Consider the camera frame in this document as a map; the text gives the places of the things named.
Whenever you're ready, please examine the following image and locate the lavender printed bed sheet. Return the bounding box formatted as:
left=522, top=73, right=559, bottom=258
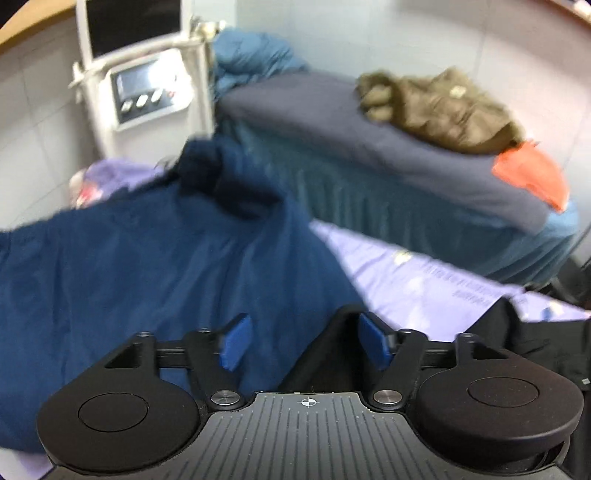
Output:
left=0, top=157, right=591, bottom=480

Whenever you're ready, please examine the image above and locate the white machine with screen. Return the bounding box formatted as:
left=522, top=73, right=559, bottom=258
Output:
left=69, top=0, right=218, bottom=160

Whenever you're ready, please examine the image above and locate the navy blue garment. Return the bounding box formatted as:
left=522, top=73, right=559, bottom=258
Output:
left=0, top=138, right=370, bottom=455

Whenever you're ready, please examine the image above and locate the black garment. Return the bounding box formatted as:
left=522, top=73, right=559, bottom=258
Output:
left=277, top=298, right=591, bottom=416

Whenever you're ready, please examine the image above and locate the orange cloth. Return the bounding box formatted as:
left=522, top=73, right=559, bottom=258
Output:
left=492, top=141, right=571, bottom=213

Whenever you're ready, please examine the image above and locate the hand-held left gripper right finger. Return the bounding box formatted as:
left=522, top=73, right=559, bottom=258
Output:
left=359, top=313, right=509, bottom=411

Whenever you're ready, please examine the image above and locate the olive brown jacket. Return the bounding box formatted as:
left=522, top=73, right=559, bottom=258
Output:
left=355, top=67, right=527, bottom=155

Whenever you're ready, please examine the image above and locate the blue duvet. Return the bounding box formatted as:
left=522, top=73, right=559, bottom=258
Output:
left=210, top=28, right=310, bottom=107

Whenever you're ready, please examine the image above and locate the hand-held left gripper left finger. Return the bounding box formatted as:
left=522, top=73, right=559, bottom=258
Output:
left=105, top=314, right=253, bottom=411

